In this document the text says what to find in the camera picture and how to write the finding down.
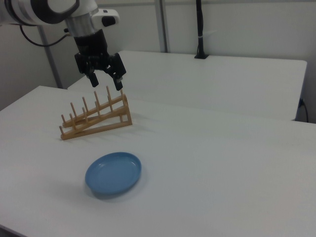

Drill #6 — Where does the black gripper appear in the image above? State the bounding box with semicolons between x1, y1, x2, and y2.
73;29;128;91

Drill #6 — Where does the blue round plate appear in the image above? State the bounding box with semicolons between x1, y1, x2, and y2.
84;151;143;195

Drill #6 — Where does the wooden plate rack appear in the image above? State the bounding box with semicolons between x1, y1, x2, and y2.
59;85;133;142

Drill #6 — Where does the white zip tie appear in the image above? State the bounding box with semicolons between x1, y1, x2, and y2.
198;30;217;40

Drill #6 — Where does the black pole stand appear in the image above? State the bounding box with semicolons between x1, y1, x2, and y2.
194;0;210;60

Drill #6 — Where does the grey partition post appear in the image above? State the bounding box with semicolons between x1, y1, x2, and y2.
37;24;63;89
155;0;171;53

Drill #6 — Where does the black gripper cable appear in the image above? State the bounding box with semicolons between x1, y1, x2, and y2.
20;24;71;48

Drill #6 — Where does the black power cable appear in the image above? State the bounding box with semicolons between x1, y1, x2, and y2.
298;98;310;122

